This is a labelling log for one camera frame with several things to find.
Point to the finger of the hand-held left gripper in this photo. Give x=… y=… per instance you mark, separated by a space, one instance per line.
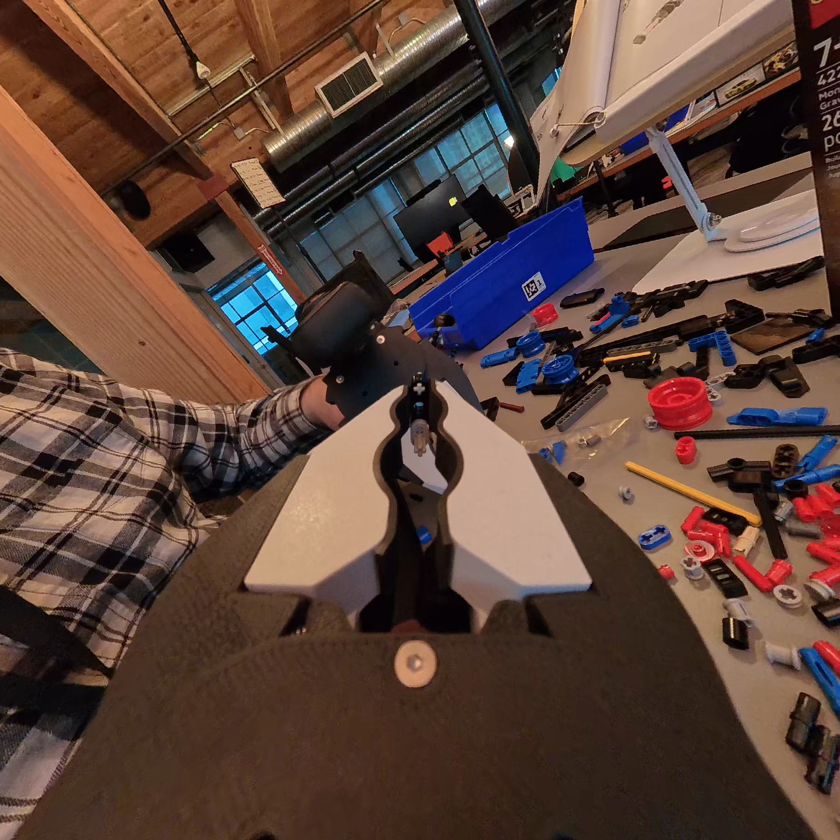
x=430 y=479

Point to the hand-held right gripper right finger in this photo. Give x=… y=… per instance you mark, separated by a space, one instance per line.
x=518 y=525

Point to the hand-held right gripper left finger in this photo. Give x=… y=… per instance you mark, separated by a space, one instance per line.
x=321 y=525

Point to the small black pin assembly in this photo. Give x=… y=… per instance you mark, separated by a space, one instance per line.
x=418 y=394

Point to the person's left forearm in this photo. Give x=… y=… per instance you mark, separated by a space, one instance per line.
x=229 y=433

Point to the grey desk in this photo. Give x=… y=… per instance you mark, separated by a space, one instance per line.
x=590 y=525

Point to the person's left hand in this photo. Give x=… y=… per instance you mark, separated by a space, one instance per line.
x=326 y=403

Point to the black L-shaped beam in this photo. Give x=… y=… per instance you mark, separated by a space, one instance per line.
x=489 y=407

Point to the clear bag of small parts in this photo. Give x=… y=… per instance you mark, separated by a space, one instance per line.
x=590 y=436

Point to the dark grey straight beam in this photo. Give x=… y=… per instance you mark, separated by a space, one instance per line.
x=577 y=403

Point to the blue curved panel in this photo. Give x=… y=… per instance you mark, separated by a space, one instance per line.
x=499 y=356

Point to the blue flat panel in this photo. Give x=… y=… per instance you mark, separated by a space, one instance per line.
x=528 y=375

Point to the blue wheel rim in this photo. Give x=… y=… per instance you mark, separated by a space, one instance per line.
x=530 y=343
x=561 y=371

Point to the blue storage bin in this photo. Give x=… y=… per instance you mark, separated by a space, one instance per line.
x=499 y=295

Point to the long yellow axle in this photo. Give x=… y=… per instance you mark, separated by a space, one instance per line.
x=689 y=492

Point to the black computer monitor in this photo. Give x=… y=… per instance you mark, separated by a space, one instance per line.
x=489 y=213
x=430 y=210

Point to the red two-hole beam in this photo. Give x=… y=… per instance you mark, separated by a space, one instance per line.
x=686 y=451

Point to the pile of small connector pins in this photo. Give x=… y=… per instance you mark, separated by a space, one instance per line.
x=709 y=528

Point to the small red wheel hub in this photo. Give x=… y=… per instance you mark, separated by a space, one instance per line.
x=543 y=315

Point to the short yellow axle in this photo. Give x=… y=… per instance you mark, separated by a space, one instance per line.
x=630 y=358

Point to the large red wheel rim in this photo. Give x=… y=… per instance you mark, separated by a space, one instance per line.
x=679 y=401

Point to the white paper sign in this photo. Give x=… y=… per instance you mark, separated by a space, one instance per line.
x=257 y=182

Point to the blue angled panel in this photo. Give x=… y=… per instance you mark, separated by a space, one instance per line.
x=613 y=312

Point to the black grille piece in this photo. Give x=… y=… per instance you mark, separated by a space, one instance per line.
x=581 y=297

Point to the person's plaid shirt torso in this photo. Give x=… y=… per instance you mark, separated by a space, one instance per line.
x=79 y=558

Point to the long black axle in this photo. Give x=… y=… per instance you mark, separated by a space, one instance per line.
x=754 y=433

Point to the blue thick angle beam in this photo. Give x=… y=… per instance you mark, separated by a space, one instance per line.
x=722 y=348

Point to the wooden pillar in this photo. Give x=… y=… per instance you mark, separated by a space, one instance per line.
x=98 y=262

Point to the blue fairing panel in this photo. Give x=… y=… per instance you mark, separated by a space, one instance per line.
x=778 y=415

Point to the white vent grille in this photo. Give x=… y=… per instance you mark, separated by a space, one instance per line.
x=348 y=84

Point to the wooden edged table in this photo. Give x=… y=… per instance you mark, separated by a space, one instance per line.
x=617 y=159

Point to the toy truck set box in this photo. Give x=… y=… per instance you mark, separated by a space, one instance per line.
x=820 y=164

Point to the silver air duct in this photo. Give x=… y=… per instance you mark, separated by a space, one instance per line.
x=407 y=46

